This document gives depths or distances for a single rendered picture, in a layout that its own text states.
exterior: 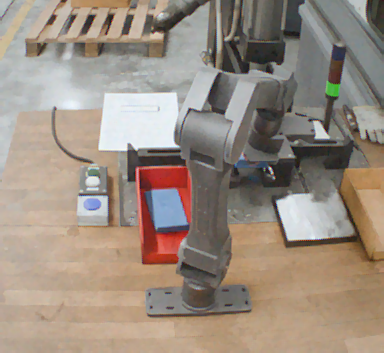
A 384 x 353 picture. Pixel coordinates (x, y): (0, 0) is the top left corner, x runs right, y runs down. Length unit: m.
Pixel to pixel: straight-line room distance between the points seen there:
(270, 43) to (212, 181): 0.43
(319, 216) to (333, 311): 0.27
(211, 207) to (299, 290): 0.33
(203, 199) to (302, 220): 0.43
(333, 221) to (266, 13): 0.48
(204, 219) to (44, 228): 0.45
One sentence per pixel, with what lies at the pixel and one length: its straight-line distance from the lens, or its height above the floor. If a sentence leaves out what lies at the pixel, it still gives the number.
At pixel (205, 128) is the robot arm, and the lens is 0.84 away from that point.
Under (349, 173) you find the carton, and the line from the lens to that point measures 1.42.
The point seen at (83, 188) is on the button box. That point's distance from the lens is 1.34.
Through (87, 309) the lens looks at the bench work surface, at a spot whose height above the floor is 0.90.
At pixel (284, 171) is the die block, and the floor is 0.95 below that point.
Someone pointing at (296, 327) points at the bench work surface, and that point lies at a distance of 1.11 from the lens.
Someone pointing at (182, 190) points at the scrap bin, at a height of 0.91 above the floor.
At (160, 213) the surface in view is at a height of 0.91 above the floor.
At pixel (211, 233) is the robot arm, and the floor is 1.10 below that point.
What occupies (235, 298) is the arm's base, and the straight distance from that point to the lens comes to 1.13.
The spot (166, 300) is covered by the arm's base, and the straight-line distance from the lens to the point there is 1.12.
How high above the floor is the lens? 1.75
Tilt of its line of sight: 35 degrees down
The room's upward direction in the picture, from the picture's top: 4 degrees clockwise
